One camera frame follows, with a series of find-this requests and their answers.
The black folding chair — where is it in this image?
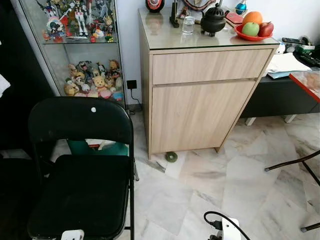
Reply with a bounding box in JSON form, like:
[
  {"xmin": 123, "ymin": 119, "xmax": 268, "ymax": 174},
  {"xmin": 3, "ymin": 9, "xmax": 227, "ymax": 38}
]
[
  {"xmin": 264, "ymin": 150, "xmax": 320, "ymax": 233},
  {"xmin": 27, "ymin": 96, "xmax": 137, "ymax": 240}
]

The light wooden cabinet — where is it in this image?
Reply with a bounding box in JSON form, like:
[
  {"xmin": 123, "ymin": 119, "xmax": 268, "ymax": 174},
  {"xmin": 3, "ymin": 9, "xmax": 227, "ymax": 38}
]
[{"xmin": 139, "ymin": 9, "xmax": 281, "ymax": 160}]

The teal bag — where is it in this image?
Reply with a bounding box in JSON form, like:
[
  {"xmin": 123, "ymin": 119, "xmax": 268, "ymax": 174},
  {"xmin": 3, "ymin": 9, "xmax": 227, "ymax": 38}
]
[{"xmin": 67, "ymin": 140, "xmax": 130, "ymax": 157}]

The black low bench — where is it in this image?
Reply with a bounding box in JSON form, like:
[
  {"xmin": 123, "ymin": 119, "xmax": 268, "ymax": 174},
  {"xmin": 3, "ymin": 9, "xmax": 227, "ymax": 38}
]
[{"xmin": 240, "ymin": 75, "xmax": 320, "ymax": 125}]

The red edged table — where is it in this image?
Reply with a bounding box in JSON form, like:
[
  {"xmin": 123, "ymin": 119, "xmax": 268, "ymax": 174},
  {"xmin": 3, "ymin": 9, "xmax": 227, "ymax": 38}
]
[{"xmin": 289, "ymin": 69, "xmax": 320, "ymax": 103}]

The white paper stack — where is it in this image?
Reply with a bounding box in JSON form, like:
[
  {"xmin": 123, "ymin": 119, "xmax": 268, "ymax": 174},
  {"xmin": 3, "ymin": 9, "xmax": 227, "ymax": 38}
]
[{"xmin": 265, "ymin": 52, "xmax": 312, "ymax": 80}]

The yellow plush bear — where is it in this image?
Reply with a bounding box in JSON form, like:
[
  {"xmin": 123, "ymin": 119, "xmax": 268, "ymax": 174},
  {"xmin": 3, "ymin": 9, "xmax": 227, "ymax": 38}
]
[{"xmin": 92, "ymin": 75, "xmax": 112, "ymax": 98}]

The tan plush toy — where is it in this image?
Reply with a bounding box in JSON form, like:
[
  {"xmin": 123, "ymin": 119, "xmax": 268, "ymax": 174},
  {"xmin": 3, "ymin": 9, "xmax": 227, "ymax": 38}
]
[{"xmin": 107, "ymin": 59, "xmax": 122, "ymax": 81}]

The black keyboard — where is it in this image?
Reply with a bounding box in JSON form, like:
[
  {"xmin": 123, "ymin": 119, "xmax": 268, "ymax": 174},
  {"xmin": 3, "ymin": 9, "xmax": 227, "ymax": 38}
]
[{"xmin": 297, "ymin": 52, "xmax": 320, "ymax": 68}]

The red fruit plate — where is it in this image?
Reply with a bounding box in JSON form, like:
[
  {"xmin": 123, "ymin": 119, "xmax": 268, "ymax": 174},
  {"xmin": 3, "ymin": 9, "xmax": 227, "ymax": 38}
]
[{"xmin": 234, "ymin": 24, "xmax": 273, "ymax": 42}]

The brown plush toy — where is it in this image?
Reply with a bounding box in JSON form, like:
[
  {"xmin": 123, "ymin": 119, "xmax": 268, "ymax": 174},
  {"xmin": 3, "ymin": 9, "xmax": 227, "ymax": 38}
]
[{"xmin": 64, "ymin": 82, "xmax": 81, "ymax": 97}]

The black remote control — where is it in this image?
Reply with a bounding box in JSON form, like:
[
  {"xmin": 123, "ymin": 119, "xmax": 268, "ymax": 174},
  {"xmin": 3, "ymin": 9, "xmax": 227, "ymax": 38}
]
[{"xmin": 281, "ymin": 37, "xmax": 301, "ymax": 45}]

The green apple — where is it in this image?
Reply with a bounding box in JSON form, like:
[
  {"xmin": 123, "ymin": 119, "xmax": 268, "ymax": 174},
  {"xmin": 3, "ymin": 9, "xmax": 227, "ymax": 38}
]
[{"xmin": 242, "ymin": 22, "xmax": 261, "ymax": 37}]

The clear drinking glass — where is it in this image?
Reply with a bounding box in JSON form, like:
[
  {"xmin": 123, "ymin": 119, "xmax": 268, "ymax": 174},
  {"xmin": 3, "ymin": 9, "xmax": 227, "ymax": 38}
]
[{"xmin": 182, "ymin": 16, "xmax": 195, "ymax": 35}]

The red apple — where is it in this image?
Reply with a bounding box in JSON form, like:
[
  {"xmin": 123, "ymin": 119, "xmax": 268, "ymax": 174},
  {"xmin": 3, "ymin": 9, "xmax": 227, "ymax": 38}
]
[{"xmin": 258, "ymin": 21, "xmax": 275, "ymax": 37}]

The black incense burner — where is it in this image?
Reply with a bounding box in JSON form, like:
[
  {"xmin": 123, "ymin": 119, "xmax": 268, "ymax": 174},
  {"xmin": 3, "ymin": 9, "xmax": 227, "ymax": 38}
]
[{"xmin": 201, "ymin": 4, "xmax": 230, "ymax": 37}]

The red book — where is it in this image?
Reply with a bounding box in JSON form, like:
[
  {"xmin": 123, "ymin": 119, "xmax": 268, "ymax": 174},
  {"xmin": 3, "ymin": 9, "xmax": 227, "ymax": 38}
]
[{"xmin": 226, "ymin": 12, "xmax": 244, "ymax": 27}]

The orange fruit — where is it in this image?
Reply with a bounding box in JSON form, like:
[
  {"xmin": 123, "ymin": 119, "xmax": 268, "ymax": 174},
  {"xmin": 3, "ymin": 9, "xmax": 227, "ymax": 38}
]
[{"xmin": 242, "ymin": 11, "xmax": 264, "ymax": 26}]

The black slim bottle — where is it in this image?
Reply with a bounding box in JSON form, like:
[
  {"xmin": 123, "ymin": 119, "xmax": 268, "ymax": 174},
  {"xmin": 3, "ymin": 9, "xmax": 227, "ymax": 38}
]
[{"xmin": 169, "ymin": 1, "xmax": 180, "ymax": 28}]

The glass display cabinet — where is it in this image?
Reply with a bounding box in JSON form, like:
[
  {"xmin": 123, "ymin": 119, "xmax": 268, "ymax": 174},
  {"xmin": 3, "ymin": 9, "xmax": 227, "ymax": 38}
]
[{"xmin": 10, "ymin": 0, "xmax": 132, "ymax": 113}]

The blue round ornament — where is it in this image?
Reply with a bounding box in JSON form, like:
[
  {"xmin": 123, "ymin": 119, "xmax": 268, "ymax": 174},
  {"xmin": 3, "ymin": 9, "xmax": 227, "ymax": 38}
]
[{"xmin": 235, "ymin": 1, "xmax": 248, "ymax": 15}]

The yellow haired figurine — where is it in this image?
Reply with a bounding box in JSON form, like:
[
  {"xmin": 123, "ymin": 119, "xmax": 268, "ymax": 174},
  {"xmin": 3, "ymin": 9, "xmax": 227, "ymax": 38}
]
[{"xmin": 102, "ymin": 15, "xmax": 116, "ymax": 41}]

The round red black ornament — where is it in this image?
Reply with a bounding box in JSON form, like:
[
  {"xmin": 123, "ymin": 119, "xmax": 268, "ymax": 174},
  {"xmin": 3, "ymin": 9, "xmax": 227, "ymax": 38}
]
[{"xmin": 145, "ymin": 0, "xmax": 165, "ymax": 13}]

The white robot model figure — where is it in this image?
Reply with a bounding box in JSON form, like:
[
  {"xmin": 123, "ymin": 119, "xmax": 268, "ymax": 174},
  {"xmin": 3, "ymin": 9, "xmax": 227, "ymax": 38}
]
[{"xmin": 70, "ymin": 0, "xmax": 91, "ymax": 38}]

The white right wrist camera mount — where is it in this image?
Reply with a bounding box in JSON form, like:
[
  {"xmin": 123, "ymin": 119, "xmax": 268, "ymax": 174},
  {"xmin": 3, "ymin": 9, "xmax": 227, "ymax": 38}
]
[{"xmin": 221, "ymin": 218, "xmax": 242, "ymax": 240}]

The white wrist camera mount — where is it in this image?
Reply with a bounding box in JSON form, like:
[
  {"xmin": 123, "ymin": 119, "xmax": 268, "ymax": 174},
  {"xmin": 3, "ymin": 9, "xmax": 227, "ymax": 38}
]
[
  {"xmin": 60, "ymin": 229, "xmax": 85, "ymax": 240},
  {"xmin": 221, "ymin": 218, "xmax": 242, "ymax": 240}
]

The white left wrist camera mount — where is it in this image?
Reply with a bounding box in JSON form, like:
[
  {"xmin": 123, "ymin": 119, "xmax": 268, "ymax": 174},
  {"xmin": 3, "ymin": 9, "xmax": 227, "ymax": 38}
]
[{"xmin": 60, "ymin": 229, "xmax": 85, "ymax": 240}]

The black power cord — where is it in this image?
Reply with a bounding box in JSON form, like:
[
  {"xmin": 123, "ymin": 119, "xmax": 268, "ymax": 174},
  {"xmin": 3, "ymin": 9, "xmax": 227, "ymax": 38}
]
[{"xmin": 130, "ymin": 88, "xmax": 142, "ymax": 107}]

